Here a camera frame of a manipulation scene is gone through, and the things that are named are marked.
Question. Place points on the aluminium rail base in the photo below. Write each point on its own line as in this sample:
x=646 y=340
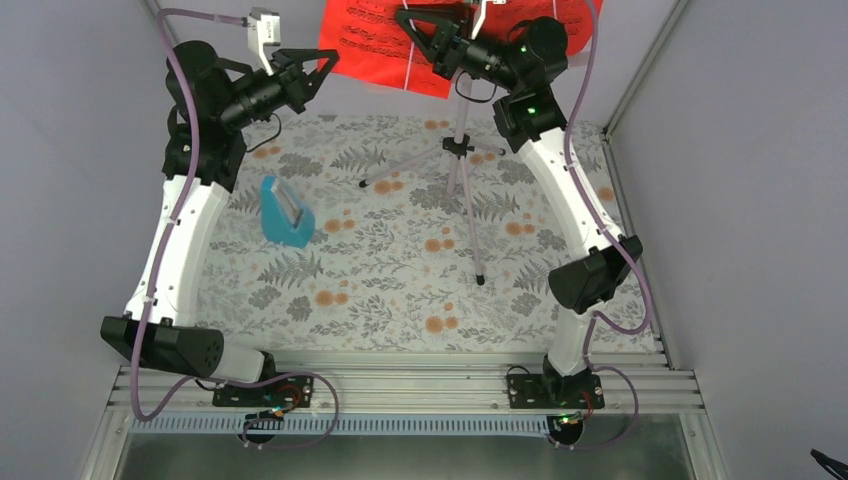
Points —
x=418 y=393

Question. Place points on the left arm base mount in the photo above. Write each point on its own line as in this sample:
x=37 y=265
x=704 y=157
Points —
x=270 y=403

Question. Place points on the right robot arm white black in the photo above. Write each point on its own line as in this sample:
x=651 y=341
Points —
x=602 y=282

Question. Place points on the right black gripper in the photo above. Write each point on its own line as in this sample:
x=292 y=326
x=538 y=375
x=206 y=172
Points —
x=448 y=41

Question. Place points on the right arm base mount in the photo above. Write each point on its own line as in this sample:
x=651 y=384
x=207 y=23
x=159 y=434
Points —
x=574 y=400

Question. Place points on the floral table mat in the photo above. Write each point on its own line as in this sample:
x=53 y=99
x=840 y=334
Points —
x=389 y=267

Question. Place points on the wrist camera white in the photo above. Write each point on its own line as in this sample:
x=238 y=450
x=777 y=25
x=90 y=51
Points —
x=487 y=10
x=264 y=30

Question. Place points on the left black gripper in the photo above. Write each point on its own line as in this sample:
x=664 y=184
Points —
x=297 y=87

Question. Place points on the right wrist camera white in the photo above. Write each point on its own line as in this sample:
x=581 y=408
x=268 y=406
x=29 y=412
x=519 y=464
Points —
x=487 y=10

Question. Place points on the red sheet music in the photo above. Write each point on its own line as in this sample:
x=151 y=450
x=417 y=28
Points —
x=374 y=49
x=574 y=14

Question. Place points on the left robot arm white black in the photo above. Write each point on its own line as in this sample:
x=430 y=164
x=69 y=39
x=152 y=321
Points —
x=215 y=99

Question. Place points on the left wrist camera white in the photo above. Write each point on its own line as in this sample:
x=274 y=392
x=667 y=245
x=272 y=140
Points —
x=264 y=30

